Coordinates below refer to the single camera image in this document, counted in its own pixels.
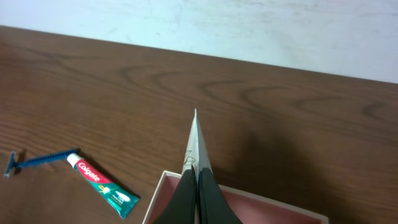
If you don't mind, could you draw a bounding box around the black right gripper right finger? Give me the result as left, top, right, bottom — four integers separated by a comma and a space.
198, 168, 242, 224

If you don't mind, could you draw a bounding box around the cream box with pink inside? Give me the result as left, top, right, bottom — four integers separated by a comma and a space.
143, 170, 329, 224

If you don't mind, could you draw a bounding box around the white Pantene tube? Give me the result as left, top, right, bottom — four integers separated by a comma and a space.
182, 109, 212, 177

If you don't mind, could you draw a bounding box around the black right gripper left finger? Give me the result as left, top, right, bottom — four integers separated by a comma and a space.
154, 166, 197, 224

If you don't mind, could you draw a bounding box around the Colgate toothpaste tube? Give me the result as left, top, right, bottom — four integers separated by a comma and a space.
67, 153, 139, 219

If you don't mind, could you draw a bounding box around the blue disposable razor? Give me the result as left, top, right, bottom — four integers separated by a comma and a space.
3, 149, 80, 178

